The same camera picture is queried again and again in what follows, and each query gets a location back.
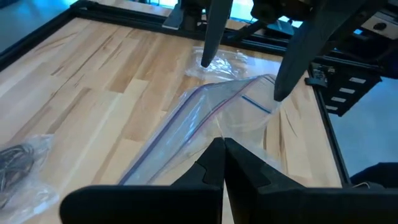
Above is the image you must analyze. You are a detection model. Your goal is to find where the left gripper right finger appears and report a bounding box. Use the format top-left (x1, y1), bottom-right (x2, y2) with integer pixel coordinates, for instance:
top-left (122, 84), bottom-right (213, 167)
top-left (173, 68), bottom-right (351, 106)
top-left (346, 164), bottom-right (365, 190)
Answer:
top-left (224, 138), bottom-right (398, 224)

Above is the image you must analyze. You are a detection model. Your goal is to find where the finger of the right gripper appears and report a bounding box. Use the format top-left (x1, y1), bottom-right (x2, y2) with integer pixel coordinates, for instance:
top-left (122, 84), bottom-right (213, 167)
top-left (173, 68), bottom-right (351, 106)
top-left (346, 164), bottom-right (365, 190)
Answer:
top-left (200, 0), bottom-right (234, 68)
top-left (273, 0), bottom-right (368, 102)

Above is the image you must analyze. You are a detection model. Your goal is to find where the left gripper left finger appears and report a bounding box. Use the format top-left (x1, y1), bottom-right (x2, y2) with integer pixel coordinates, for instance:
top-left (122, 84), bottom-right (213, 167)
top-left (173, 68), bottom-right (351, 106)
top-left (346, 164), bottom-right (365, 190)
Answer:
top-left (59, 137), bottom-right (226, 224)

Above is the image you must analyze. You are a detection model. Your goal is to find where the grey metal mounting bracket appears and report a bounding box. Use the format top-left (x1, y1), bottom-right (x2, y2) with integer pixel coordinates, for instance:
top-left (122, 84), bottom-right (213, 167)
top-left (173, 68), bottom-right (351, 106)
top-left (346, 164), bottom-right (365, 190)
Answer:
top-left (161, 2), bottom-right (185, 31)

